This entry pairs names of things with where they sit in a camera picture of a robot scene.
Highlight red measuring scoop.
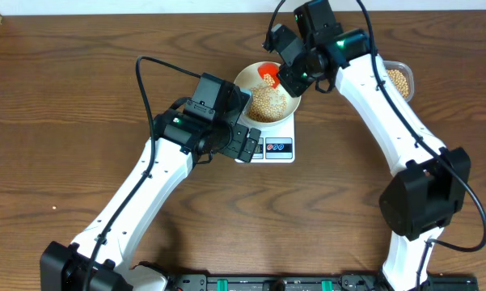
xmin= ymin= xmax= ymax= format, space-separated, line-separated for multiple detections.
xmin=257 ymin=62 xmax=280 ymax=89

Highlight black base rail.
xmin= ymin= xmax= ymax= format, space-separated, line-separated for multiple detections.
xmin=120 ymin=262 xmax=480 ymax=291

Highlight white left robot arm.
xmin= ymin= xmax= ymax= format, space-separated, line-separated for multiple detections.
xmin=40 ymin=74 xmax=260 ymax=290

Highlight clear plastic container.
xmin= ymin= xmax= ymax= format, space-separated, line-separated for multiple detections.
xmin=383 ymin=61 xmax=415 ymax=102

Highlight soybeans in bowl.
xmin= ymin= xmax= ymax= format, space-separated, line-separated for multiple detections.
xmin=248 ymin=85 xmax=287 ymax=123

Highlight yellow soybeans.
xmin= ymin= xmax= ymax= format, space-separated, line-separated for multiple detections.
xmin=387 ymin=70 xmax=410 ymax=99

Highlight beige bowl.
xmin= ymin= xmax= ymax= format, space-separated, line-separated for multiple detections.
xmin=235 ymin=61 xmax=302 ymax=120

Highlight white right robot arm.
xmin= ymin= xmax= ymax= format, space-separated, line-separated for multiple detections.
xmin=264 ymin=1 xmax=477 ymax=290

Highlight white digital kitchen scale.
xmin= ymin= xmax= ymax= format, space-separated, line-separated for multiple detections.
xmin=239 ymin=114 xmax=296 ymax=163

